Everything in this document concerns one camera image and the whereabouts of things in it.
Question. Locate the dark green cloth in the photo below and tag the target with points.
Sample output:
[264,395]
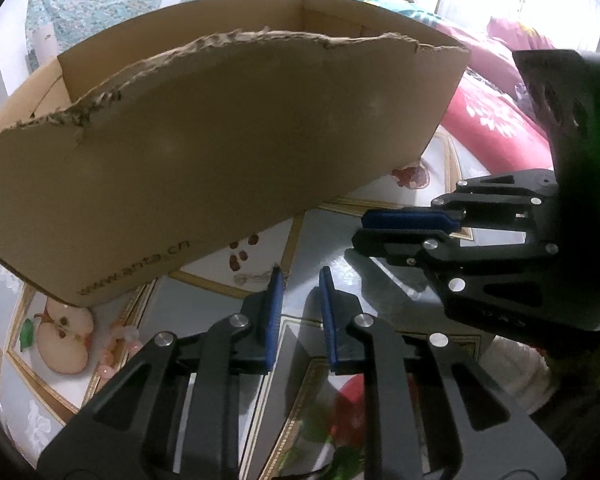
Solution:
[585,390]

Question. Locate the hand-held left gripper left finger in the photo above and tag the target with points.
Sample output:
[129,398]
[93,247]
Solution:
[273,315]

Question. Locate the red floral blanket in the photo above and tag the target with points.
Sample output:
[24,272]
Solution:
[490,110]

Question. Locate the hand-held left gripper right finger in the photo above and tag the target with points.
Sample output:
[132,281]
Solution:
[329,320]

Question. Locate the white fluffy towel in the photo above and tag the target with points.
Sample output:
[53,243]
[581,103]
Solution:
[522,375]

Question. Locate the torn brown cardboard box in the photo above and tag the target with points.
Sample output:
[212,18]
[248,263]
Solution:
[230,150]

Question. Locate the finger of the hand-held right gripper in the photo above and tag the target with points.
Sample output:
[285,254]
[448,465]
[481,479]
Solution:
[395,242]
[405,219]

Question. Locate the light blue patterned cloth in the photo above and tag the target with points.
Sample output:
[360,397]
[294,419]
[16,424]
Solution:
[95,0]

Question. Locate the fruit print tablecloth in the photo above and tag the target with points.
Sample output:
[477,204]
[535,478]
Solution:
[330,240]

